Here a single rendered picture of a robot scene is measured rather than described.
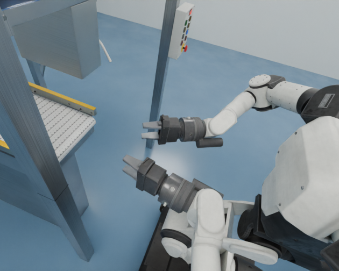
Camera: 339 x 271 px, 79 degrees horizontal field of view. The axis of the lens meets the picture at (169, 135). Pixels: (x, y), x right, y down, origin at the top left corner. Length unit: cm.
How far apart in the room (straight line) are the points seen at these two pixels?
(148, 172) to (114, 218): 106
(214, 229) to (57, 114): 70
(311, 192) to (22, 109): 56
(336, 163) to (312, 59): 405
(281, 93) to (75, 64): 67
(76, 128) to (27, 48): 29
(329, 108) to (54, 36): 75
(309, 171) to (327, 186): 4
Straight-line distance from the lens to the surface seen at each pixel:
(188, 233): 90
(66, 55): 69
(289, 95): 79
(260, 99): 88
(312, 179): 48
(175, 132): 70
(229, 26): 407
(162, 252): 135
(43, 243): 162
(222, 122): 74
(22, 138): 50
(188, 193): 55
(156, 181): 55
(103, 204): 163
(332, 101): 69
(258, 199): 76
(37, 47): 75
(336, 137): 55
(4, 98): 44
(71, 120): 87
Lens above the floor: 149
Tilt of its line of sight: 47 degrees down
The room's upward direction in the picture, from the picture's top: 14 degrees clockwise
